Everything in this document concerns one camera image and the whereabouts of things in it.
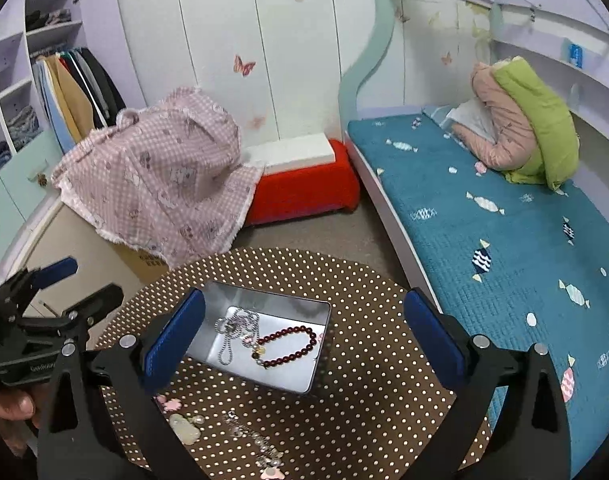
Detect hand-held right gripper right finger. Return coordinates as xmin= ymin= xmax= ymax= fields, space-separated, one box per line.
xmin=403 ymin=289 xmax=571 ymax=480

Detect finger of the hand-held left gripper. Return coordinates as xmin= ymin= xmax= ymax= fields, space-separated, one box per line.
xmin=0 ymin=256 xmax=79 ymax=322
xmin=58 ymin=283 xmax=124 ymax=347

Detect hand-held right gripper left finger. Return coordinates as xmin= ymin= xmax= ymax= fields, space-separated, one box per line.
xmin=34 ymin=289 xmax=208 ymax=480

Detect silver chain necklace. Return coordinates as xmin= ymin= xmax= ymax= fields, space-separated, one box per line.
xmin=214 ymin=307 xmax=263 ymax=367

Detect white jade pendant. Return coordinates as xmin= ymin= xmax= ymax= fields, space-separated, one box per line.
xmin=168 ymin=412 xmax=206 ymax=444

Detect dark red bead bracelet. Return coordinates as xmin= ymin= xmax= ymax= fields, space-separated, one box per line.
xmin=253 ymin=325 xmax=319 ymax=370

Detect silver metal tin box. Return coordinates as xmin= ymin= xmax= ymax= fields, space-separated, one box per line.
xmin=183 ymin=280 xmax=333 ymax=396

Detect silver beaded chain bracelet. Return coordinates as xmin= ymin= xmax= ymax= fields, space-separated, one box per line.
xmin=225 ymin=410 xmax=286 ymax=467

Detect person's left hand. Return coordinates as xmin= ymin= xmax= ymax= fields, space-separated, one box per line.
xmin=0 ymin=386 xmax=40 ymax=461

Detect brown dotted tablecloth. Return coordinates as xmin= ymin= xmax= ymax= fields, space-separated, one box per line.
xmin=92 ymin=246 xmax=492 ymax=480

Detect blue candy print bed sheet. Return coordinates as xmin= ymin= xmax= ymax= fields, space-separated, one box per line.
xmin=345 ymin=105 xmax=609 ymax=476

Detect pink checked cloth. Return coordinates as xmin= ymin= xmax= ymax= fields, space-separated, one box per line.
xmin=51 ymin=86 xmax=265 ymax=271

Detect stack of folded jeans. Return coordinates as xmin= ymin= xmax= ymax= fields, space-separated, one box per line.
xmin=7 ymin=106 xmax=43 ymax=152

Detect row of hanging clothes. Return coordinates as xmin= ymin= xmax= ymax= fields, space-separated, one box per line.
xmin=32 ymin=46 xmax=128 ymax=153

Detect red stool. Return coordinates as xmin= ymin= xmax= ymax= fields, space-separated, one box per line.
xmin=244 ymin=139 xmax=361 ymax=227

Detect pink padded jacket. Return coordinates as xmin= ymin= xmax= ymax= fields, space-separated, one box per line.
xmin=451 ymin=61 xmax=535 ymax=170

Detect white cloth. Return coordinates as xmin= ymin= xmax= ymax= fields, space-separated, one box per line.
xmin=447 ymin=100 xmax=497 ymax=142

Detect blue striped pillow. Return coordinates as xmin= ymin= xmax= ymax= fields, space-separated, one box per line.
xmin=421 ymin=105 xmax=455 ymax=129

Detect green quilt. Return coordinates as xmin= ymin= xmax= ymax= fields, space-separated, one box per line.
xmin=491 ymin=56 xmax=581 ymax=191

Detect dark folded clothes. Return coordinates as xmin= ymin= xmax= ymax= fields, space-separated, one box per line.
xmin=24 ymin=9 xmax=73 ymax=32

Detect lilac open wardrobe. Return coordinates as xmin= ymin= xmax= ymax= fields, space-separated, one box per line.
xmin=0 ymin=0 xmax=150 ymax=261

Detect white and teal bed frame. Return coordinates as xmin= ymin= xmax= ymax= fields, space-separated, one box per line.
xmin=338 ymin=0 xmax=609 ymax=480

